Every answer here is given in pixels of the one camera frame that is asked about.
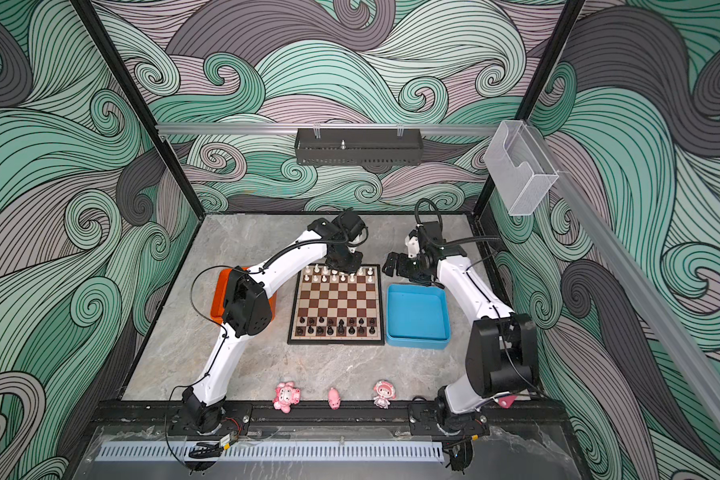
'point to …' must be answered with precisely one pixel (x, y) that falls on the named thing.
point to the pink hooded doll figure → (384, 390)
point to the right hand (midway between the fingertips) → (398, 271)
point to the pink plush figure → (286, 395)
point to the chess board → (330, 307)
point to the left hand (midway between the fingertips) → (356, 268)
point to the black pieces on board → (328, 327)
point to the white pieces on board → (317, 274)
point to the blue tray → (417, 316)
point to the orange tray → (217, 310)
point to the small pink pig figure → (334, 399)
